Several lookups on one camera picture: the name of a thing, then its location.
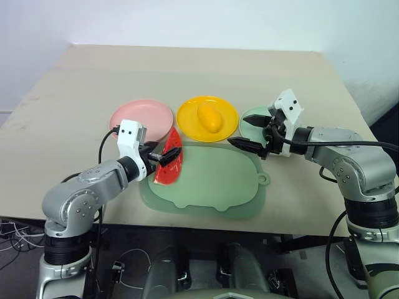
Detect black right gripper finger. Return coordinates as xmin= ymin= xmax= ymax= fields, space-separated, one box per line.
xmin=228 ymin=136 xmax=265 ymax=154
xmin=243 ymin=114 xmax=272 ymax=128

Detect dark rounded shape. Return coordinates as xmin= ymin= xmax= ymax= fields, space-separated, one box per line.
xmin=229 ymin=242 xmax=272 ymax=294
xmin=143 ymin=229 xmax=191 ymax=299

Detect pink plate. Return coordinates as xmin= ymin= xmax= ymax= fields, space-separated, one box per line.
xmin=108 ymin=99 xmax=175 ymax=143

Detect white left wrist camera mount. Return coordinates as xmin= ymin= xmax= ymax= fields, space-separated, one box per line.
xmin=116 ymin=118 xmax=148 ymax=176

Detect green plate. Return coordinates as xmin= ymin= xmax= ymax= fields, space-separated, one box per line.
xmin=238 ymin=105 xmax=271 ymax=145

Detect green silicone mat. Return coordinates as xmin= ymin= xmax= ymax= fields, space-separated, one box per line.
xmin=138 ymin=139 xmax=271 ymax=221

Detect olive robot torso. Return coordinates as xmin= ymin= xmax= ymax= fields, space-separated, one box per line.
xmin=173 ymin=287 xmax=316 ymax=299

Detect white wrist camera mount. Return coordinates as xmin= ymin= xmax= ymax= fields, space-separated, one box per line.
xmin=268 ymin=88 xmax=305 ymax=157
xmin=116 ymin=118 xmax=148 ymax=176

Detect yellow plate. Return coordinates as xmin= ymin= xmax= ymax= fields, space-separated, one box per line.
xmin=176 ymin=96 xmax=239 ymax=143

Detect yellow toy mango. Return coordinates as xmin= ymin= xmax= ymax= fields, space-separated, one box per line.
xmin=196 ymin=103 xmax=223 ymax=134

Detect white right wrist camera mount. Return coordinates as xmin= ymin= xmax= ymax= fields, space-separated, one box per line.
xmin=268 ymin=88 xmax=305 ymax=157

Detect red watermelon slice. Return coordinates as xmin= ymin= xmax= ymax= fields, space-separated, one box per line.
xmin=152 ymin=126 xmax=185 ymax=186

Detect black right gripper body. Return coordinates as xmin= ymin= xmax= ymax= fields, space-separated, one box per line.
xmin=259 ymin=106 xmax=290 ymax=160

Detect black table frame bracket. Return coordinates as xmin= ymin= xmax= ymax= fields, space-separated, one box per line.
xmin=261 ymin=232 xmax=314 ymax=260

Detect white floor cables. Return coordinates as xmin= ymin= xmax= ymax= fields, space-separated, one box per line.
xmin=0 ymin=219 xmax=47 ymax=254

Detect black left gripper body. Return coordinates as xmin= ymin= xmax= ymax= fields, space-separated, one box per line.
xmin=139 ymin=143 xmax=163 ymax=181

